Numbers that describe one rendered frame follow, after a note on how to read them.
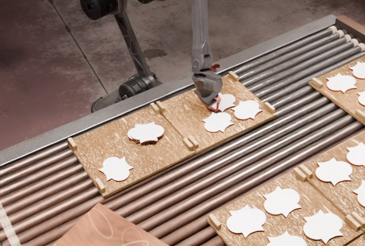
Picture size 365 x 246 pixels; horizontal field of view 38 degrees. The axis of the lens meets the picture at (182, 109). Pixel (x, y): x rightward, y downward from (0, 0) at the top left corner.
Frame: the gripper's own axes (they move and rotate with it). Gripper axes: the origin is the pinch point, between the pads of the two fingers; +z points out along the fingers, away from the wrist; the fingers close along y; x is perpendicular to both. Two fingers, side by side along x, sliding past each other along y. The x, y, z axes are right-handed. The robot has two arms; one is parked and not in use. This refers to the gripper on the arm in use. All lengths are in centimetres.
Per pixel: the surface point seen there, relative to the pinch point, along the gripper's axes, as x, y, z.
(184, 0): -94, 235, 120
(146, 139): 32.5, -4.0, -12.8
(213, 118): 4.2, -7.0, -0.9
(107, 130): 42.4, 12.7, -13.9
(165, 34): -51, 195, 108
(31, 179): 78, 7, -23
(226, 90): -11.3, 6.5, 4.7
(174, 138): 23.0, -7.0, -6.3
